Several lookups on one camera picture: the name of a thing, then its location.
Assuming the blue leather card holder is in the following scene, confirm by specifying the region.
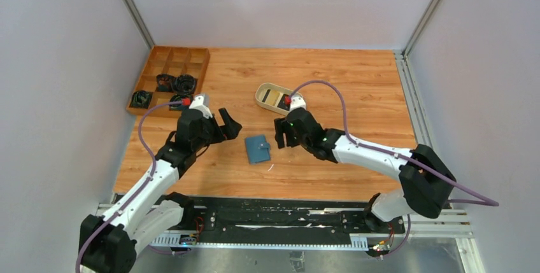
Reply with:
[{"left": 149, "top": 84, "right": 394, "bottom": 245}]
[{"left": 245, "top": 135, "right": 271, "bottom": 164}]

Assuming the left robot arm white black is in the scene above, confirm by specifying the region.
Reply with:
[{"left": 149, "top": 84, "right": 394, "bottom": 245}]
[{"left": 75, "top": 108, "right": 242, "bottom": 272}]

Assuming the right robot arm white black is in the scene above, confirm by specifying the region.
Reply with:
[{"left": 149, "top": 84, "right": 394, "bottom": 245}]
[{"left": 274, "top": 108, "right": 455, "bottom": 234}]

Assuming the gold card in tray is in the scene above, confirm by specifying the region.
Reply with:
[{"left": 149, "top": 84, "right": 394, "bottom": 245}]
[{"left": 261, "top": 88, "right": 286, "bottom": 107}]

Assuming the beige oval tray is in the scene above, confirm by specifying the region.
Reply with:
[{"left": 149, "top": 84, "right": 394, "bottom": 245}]
[{"left": 255, "top": 83, "right": 307, "bottom": 116}]

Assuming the rolled dark belt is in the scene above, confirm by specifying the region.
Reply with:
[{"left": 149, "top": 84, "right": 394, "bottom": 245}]
[
  {"left": 169, "top": 94, "right": 191, "bottom": 111},
  {"left": 171, "top": 74, "right": 197, "bottom": 95},
  {"left": 156, "top": 74, "right": 176, "bottom": 92},
  {"left": 129, "top": 90, "right": 153, "bottom": 109}
]

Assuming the wooden compartment organizer box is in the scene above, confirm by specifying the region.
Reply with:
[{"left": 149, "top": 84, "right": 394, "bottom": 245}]
[{"left": 127, "top": 46, "right": 210, "bottom": 118}]

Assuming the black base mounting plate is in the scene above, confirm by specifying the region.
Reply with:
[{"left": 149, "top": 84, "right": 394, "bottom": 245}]
[{"left": 175, "top": 196, "right": 406, "bottom": 247}]

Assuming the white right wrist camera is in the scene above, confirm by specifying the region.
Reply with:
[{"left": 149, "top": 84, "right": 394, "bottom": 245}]
[{"left": 284, "top": 94, "right": 307, "bottom": 113}]

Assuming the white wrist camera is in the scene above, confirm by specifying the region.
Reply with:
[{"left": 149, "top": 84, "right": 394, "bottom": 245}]
[
  {"left": 284, "top": 94, "right": 307, "bottom": 113},
  {"left": 188, "top": 93, "right": 213, "bottom": 119}
]

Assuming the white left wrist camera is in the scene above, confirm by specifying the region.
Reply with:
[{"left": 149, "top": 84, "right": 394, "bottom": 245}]
[{"left": 188, "top": 93, "right": 213, "bottom": 119}]

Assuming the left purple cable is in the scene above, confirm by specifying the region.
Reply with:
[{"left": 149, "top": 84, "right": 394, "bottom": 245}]
[{"left": 75, "top": 99, "right": 190, "bottom": 273}]

